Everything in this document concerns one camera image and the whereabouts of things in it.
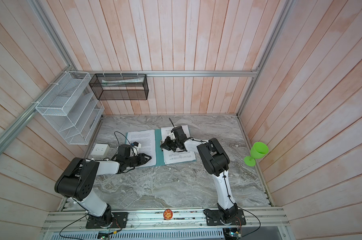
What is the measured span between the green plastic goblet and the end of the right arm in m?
0.38

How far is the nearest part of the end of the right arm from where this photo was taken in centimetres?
81

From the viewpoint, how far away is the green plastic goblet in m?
0.83
